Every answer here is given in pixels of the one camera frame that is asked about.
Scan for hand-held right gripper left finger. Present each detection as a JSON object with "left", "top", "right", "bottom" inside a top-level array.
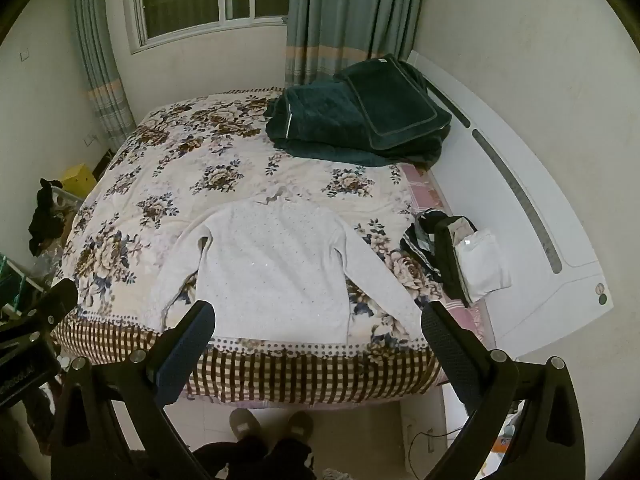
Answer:
[{"left": 50, "top": 300, "right": 218, "bottom": 480}]

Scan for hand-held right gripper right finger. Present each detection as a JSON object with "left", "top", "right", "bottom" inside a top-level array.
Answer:
[{"left": 420, "top": 301, "right": 587, "bottom": 480}]

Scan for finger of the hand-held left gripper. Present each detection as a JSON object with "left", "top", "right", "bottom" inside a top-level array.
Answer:
[{"left": 17, "top": 278, "right": 80, "bottom": 333}]

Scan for white towel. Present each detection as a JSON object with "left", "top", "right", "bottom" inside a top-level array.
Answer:
[{"left": 150, "top": 187, "right": 431, "bottom": 347}]

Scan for pile of folded clothes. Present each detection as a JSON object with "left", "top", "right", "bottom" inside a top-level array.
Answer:
[{"left": 400, "top": 209, "right": 477, "bottom": 309}]

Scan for green crate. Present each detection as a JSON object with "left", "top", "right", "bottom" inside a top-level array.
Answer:
[{"left": 0, "top": 254, "right": 52, "bottom": 313}]

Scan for black cloth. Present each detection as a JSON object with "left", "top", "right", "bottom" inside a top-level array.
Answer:
[{"left": 27, "top": 178, "right": 67, "bottom": 257}]

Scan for grey slipper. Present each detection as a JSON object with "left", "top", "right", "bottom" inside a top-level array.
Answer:
[
  {"left": 287, "top": 410, "right": 315, "bottom": 442},
  {"left": 228, "top": 408, "right": 262, "bottom": 444}
]

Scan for white folded cloth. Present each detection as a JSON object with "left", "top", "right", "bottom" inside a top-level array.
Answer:
[{"left": 452, "top": 227, "right": 512, "bottom": 299}]

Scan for white bed headboard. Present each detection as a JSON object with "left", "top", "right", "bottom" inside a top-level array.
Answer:
[{"left": 404, "top": 50, "right": 617, "bottom": 352}]

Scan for yellow box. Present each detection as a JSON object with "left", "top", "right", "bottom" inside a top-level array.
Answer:
[{"left": 60, "top": 163, "right": 97, "bottom": 201}]

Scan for floral bed blanket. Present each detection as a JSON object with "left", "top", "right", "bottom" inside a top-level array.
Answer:
[{"left": 50, "top": 87, "right": 447, "bottom": 407}]

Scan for narrow grey-green striped curtain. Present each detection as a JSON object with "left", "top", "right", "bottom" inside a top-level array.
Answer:
[{"left": 69, "top": 0, "right": 137, "bottom": 152}]

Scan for dark green pillow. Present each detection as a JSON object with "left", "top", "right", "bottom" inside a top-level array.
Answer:
[{"left": 334, "top": 53, "right": 453, "bottom": 152}]

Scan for dark green quilt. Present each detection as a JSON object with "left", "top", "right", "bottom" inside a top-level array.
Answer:
[{"left": 265, "top": 72, "right": 451, "bottom": 170}]

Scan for wide grey-green striped curtain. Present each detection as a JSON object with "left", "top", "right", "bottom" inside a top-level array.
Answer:
[{"left": 284, "top": 0, "right": 429, "bottom": 89}]

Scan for black floor cable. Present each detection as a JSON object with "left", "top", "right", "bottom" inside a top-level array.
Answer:
[{"left": 407, "top": 421, "right": 472, "bottom": 477}]

